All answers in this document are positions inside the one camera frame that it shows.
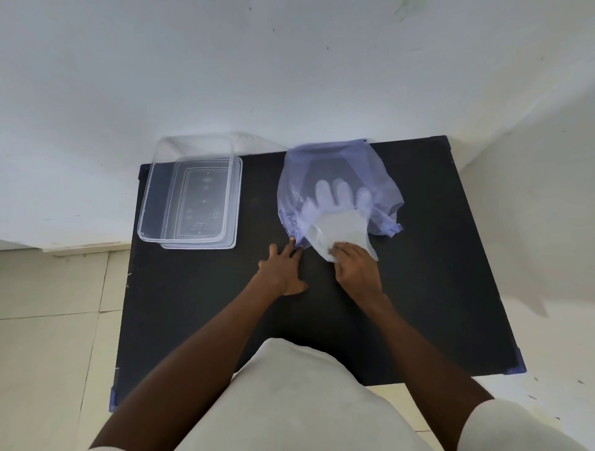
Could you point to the person's left thumb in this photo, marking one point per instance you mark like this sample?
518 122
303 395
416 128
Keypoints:
300 287

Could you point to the person's right forearm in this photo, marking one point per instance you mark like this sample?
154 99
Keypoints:
418 353

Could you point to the clear plastic container lid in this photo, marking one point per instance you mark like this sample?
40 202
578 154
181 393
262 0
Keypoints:
234 204

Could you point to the white disposable glove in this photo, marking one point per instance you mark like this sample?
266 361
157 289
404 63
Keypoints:
341 227

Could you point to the person's right hand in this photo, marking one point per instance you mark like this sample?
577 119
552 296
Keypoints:
358 274

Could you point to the person's right thumb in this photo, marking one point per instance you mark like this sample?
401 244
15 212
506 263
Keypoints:
336 265

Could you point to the blue table corner guard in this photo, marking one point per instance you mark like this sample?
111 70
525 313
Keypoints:
112 400
518 364

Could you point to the clear plastic storage container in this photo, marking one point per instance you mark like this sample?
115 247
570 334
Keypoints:
160 186

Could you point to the person's left hand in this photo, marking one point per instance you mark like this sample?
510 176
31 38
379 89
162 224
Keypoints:
281 274

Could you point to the person's left forearm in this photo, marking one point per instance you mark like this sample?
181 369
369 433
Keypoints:
195 362

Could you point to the blue translucent plastic bag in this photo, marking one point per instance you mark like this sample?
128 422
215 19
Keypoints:
367 167

